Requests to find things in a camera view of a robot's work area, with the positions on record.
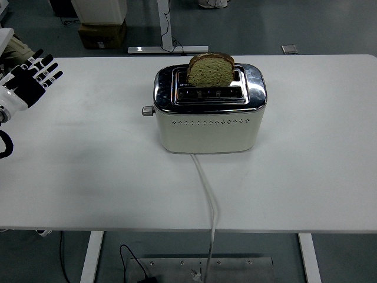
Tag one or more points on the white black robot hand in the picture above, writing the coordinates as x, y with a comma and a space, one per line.
25, 88

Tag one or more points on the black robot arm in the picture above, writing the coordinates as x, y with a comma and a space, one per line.
9, 147

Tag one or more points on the white desk leg with foot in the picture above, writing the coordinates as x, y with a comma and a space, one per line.
165, 26

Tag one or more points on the grey metal plate with screws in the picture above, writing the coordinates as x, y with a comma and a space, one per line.
241, 269

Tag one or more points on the grey floor socket plate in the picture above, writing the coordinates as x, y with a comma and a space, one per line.
289, 49

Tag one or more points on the white plastic container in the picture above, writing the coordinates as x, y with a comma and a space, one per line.
100, 10

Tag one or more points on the white table leg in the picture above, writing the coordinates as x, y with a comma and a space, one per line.
309, 259
91, 256

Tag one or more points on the black case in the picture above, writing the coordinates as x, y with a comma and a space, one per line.
64, 7

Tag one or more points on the beige padded object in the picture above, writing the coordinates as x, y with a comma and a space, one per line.
17, 48

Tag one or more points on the white flat panel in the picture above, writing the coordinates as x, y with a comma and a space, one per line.
6, 36

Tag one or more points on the cream toaster with chrome top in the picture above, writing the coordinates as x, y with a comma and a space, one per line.
206, 135

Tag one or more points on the grey toaster lever knob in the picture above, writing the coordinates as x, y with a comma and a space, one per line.
147, 111

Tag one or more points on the brown cardboard box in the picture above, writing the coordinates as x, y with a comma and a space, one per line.
101, 35

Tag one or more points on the brown bread slice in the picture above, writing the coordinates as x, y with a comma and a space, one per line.
209, 73

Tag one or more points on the person's feet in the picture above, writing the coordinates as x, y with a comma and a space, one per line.
213, 3

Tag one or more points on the small white black object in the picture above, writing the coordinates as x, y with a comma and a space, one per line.
44, 232

